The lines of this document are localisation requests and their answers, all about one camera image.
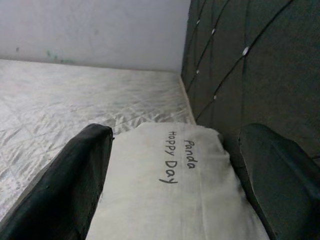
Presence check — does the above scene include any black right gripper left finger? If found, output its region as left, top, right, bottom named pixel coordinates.
left=0, top=122, right=115, bottom=240

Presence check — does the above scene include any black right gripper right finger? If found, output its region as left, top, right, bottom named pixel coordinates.
left=238, top=122, right=320, bottom=240

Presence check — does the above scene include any white panda print pillow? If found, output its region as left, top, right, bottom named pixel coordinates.
left=84, top=121, right=272, bottom=240

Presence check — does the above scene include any white quilted mattress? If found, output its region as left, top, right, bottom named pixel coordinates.
left=0, top=59, right=197, bottom=223

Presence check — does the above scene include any dark tufted headboard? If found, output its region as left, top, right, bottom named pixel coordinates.
left=180, top=0, right=320, bottom=166

